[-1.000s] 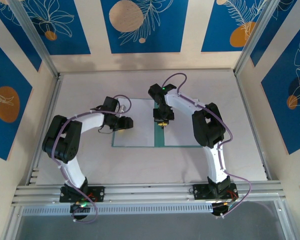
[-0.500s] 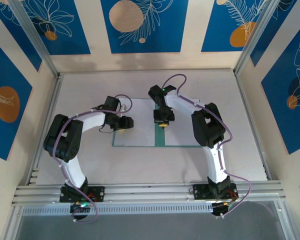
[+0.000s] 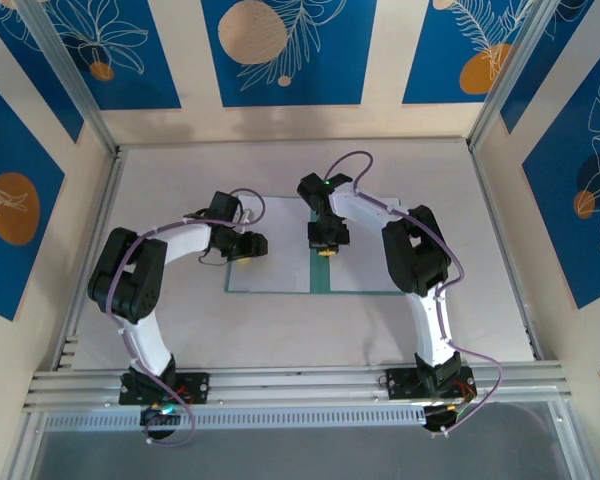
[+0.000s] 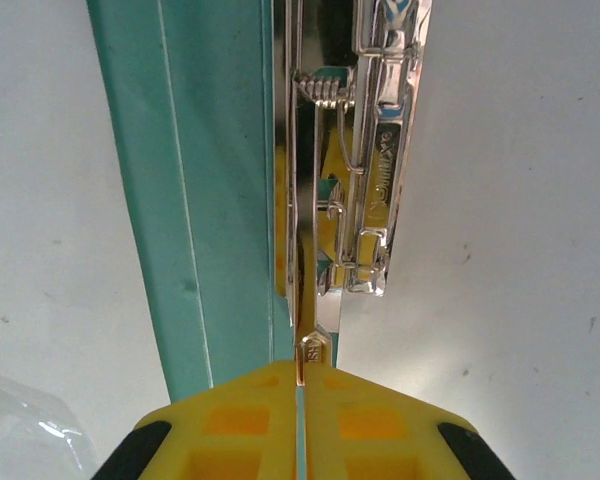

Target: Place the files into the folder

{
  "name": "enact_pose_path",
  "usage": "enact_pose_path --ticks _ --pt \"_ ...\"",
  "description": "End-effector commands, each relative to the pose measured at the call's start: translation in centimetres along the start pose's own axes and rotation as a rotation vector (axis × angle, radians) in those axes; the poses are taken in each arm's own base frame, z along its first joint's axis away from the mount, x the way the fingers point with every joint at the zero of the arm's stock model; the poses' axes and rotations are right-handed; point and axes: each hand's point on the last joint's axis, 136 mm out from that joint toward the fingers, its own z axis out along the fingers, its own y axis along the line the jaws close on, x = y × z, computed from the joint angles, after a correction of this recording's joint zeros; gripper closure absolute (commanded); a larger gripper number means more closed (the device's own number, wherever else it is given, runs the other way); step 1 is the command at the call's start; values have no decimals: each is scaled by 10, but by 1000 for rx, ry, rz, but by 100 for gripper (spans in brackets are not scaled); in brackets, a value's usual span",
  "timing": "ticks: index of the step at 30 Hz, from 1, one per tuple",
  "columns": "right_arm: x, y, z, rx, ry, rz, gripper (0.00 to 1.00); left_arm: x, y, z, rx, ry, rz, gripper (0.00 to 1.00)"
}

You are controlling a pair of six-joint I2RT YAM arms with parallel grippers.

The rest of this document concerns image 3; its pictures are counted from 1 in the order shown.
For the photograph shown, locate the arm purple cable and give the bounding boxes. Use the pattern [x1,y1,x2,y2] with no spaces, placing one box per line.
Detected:
[104,188,267,449]
[324,152,505,437]

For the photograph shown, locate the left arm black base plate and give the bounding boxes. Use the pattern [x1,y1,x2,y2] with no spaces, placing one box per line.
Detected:
[118,370,212,407]

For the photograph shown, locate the black control board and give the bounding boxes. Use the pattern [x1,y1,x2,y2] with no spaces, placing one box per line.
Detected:
[139,405,184,442]
[423,404,464,434]

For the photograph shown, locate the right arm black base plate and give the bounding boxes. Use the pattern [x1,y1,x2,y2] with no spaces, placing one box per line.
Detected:
[385,367,477,402]

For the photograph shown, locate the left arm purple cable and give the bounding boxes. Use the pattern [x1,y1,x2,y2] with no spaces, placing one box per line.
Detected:
[104,188,267,449]

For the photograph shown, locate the wide aluminium frame rail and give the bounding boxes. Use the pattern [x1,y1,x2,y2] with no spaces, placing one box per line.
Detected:
[22,360,571,414]

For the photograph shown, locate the green paper folder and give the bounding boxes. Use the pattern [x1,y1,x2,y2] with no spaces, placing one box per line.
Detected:
[223,195,406,296]

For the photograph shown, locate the aluminium table side rail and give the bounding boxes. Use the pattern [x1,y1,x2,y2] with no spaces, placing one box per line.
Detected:
[467,142,545,362]
[49,149,127,372]

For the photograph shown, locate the blue floral wall poster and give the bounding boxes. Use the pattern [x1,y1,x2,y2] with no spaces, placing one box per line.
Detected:
[402,0,537,105]
[201,0,379,108]
[0,0,85,145]
[0,69,66,322]
[47,0,183,111]
[499,0,596,135]
[522,44,600,310]

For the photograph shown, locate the aluminium frame post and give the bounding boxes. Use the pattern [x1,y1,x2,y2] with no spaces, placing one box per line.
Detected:
[467,0,565,151]
[0,412,49,480]
[17,0,120,157]
[549,399,600,480]

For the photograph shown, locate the grey slotted cable duct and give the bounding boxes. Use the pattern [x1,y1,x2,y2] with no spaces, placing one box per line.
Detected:
[42,405,427,432]

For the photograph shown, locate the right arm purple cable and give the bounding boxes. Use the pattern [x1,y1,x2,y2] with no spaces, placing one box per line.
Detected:
[324,152,505,437]

